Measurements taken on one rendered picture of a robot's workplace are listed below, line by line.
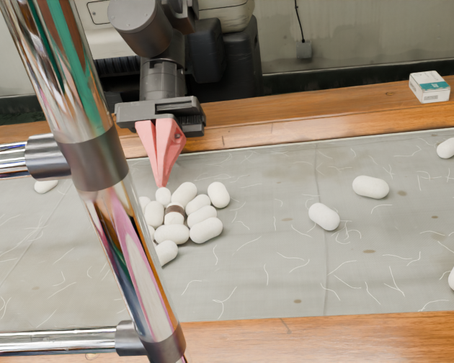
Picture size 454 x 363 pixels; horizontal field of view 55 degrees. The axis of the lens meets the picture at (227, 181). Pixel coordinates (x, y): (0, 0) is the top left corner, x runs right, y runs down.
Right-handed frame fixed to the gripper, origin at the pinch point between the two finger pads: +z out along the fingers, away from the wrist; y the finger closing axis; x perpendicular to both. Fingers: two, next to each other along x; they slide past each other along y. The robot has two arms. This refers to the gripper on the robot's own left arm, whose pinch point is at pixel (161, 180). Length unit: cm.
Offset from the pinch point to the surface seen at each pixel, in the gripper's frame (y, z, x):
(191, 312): 6.0, 15.1, -9.8
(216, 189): 7.0, 1.9, -1.6
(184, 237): 4.2, 7.8, -5.4
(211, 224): 7.1, 6.6, -5.2
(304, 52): 28, -115, 164
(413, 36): 84, -117, 163
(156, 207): 0.5, 4.0, -3.2
